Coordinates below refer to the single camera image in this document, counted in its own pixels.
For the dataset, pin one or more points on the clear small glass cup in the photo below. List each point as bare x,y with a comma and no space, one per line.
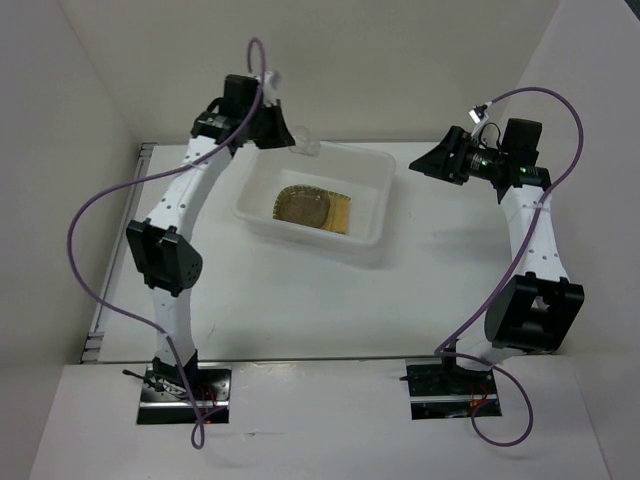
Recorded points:
305,143

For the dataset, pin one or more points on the aluminium table frame rail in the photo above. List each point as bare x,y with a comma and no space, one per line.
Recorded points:
95,335

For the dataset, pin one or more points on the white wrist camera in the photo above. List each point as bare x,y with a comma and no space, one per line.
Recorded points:
270,84
480,117

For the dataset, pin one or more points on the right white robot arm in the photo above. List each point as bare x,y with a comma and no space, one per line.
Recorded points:
536,303

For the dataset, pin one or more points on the clear square plate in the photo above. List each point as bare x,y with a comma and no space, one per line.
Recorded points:
303,205

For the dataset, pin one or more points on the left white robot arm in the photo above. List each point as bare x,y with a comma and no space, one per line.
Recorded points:
248,110

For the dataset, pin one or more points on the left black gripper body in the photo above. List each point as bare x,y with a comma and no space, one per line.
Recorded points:
265,127

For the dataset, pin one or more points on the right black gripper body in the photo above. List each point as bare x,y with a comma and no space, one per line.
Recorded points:
472,161

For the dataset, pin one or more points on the woven bamboo tray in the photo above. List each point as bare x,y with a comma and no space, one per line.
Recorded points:
338,218

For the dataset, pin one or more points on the translucent plastic bin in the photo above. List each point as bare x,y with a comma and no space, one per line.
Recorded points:
365,175

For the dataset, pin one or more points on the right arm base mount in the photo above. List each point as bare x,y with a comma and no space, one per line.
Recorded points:
439,389

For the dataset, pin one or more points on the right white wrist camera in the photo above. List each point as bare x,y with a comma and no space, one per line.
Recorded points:
480,117

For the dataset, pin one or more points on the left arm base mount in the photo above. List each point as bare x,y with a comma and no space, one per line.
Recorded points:
162,403

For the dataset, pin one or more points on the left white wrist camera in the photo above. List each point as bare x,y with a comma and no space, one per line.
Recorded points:
270,84

